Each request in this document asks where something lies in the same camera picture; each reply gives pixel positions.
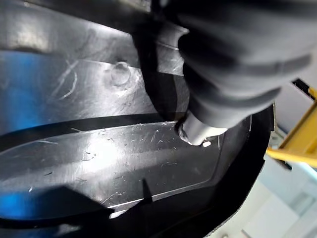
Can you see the yellow metal shelf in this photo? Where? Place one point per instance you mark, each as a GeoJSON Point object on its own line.
{"type": "Point", "coordinates": [301, 135]}

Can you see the black plastic housing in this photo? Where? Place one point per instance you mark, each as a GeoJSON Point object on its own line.
{"type": "Point", "coordinates": [99, 153]}

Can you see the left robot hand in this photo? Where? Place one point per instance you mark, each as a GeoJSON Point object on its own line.
{"type": "Point", "coordinates": [237, 59]}

